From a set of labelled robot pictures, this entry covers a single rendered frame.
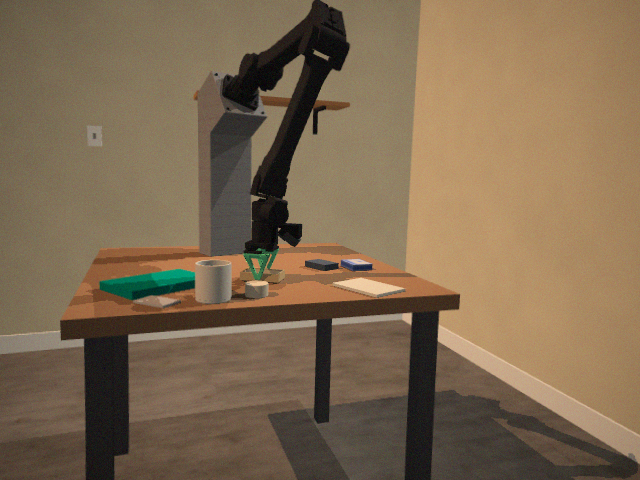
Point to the wooden ball-in-hole puzzle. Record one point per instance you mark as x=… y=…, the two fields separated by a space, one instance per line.
x=274 y=275

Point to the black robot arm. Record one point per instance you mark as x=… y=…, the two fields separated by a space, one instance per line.
x=254 y=69

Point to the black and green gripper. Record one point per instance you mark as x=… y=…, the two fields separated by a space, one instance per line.
x=259 y=252

